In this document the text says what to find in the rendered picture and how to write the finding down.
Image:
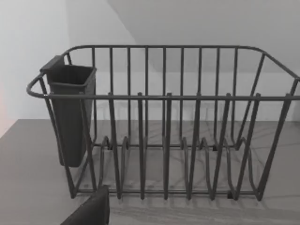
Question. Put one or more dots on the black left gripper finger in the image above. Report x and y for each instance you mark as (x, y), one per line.
(95, 211)

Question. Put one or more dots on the dark grey utensil holder cup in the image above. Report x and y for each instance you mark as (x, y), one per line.
(70, 117)

